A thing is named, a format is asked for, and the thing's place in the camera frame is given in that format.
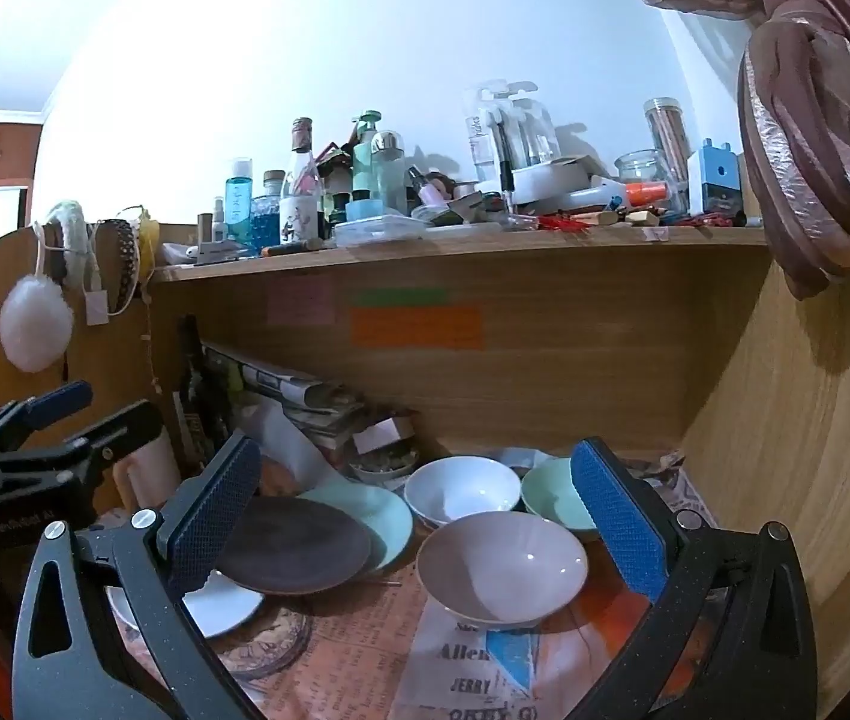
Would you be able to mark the clear bottle silver cap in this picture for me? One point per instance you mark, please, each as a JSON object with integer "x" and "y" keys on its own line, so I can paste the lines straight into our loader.
{"x": 389, "y": 172}

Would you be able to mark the white fluffy headband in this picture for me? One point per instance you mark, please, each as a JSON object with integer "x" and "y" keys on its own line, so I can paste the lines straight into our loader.
{"x": 76, "y": 229}

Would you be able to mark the short glass jar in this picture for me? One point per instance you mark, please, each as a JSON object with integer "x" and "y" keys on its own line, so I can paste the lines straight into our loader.
{"x": 638, "y": 169}

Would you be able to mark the white paper sheet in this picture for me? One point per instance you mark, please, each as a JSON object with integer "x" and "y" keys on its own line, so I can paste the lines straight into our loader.
{"x": 286, "y": 450}

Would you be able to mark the green sticky note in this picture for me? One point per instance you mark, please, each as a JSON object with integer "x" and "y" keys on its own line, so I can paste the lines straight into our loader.
{"x": 398, "y": 297}

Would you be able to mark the wooden desk hutch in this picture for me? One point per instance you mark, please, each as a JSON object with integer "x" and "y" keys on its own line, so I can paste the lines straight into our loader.
{"x": 545, "y": 375}

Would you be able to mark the dark studded headband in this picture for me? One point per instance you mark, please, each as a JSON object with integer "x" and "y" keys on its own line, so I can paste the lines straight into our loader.
{"x": 125, "y": 255}

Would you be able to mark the green pump bottle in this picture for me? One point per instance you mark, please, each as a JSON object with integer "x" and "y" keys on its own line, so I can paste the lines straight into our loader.
{"x": 365, "y": 165}

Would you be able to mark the mint green plate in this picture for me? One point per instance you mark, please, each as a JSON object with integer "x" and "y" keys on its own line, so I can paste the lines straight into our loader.
{"x": 389, "y": 517}

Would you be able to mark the white hanging tag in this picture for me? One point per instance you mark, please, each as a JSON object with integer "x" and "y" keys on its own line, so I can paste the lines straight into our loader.
{"x": 98, "y": 307}

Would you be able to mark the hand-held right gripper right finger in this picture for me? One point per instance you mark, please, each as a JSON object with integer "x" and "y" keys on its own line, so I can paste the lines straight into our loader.
{"x": 620, "y": 525}

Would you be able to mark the clear glass liquor bottle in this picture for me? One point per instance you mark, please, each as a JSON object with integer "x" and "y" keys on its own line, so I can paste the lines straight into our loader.
{"x": 301, "y": 202}

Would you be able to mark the pink bowl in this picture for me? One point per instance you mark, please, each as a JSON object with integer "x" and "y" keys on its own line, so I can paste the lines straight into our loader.
{"x": 500, "y": 570}

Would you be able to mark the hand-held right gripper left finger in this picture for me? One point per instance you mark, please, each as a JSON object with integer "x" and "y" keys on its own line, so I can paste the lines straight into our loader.
{"x": 215, "y": 517}

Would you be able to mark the white plate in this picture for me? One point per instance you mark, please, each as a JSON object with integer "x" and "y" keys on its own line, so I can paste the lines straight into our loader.
{"x": 226, "y": 607}

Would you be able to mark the small white card box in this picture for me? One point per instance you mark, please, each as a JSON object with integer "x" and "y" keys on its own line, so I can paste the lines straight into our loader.
{"x": 383, "y": 433}

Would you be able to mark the tall clear jar of sticks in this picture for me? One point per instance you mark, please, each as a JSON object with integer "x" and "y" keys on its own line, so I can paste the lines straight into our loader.
{"x": 666, "y": 142}

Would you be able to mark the white fluffy powder puff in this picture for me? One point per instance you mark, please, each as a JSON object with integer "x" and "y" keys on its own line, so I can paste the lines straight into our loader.
{"x": 35, "y": 326}

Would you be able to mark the clear blister pack of brushes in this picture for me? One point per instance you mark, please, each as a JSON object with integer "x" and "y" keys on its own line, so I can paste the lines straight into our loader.
{"x": 507, "y": 135}

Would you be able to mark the blue bead jar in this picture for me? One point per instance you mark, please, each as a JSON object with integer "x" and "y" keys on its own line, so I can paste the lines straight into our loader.
{"x": 267, "y": 221}

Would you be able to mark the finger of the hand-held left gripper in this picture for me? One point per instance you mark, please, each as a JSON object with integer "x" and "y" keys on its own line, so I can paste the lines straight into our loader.
{"x": 57, "y": 399}
{"x": 125, "y": 427}

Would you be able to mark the clear flat plastic box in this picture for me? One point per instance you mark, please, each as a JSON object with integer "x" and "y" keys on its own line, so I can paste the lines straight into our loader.
{"x": 380, "y": 231}

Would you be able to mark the newspaper print table mat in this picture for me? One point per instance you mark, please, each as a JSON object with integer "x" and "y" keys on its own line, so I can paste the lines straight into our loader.
{"x": 365, "y": 652}

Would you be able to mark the dark wine bottle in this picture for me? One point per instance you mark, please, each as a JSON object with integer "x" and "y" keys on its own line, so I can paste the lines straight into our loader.
{"x": 192, "y": 405}

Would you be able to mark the yellow hair accessory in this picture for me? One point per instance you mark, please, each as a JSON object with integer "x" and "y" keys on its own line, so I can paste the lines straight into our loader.
{"x": 149, "y": 236}

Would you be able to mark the small white spray bottle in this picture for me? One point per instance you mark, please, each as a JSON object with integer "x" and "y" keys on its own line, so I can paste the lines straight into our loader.
{"x": 219, "y": 225}

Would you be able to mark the tall blue liquid bottle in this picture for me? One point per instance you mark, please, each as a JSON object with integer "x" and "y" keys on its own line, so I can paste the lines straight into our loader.
{"x": 239, "y": 202}

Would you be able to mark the pink sticky note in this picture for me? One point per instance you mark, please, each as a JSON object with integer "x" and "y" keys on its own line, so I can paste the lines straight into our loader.
{"x": 300, "y": 300}

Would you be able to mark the white bottle orange cap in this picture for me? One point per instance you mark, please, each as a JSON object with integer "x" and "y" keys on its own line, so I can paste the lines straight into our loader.
{"x": 620, "y": 195}

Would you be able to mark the mint green bowl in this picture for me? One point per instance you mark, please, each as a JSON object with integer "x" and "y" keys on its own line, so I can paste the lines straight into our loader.
{"x": 552, "y": 495}

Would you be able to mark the blue pencil sharpener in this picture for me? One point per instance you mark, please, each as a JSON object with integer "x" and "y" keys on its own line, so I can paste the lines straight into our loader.
{"x": 717, "y": 184}

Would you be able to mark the white bowl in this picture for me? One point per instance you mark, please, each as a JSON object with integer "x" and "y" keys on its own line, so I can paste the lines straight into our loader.
{"x": 462, "y": 487}

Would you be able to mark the dark brown plate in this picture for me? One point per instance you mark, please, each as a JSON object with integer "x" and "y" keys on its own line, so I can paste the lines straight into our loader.
{"x": 297, "y": 547}

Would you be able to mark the small bowl of trinkets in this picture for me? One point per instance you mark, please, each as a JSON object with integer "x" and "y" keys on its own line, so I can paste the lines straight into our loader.
{"x": 383, "y": 469}

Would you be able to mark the stack of newspapers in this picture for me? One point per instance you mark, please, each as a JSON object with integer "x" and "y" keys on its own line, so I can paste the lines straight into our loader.
{"x": 297, "y": 390}

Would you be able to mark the white cardboard box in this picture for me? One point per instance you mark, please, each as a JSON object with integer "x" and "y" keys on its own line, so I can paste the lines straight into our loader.
{"x": 552, "y": 180}

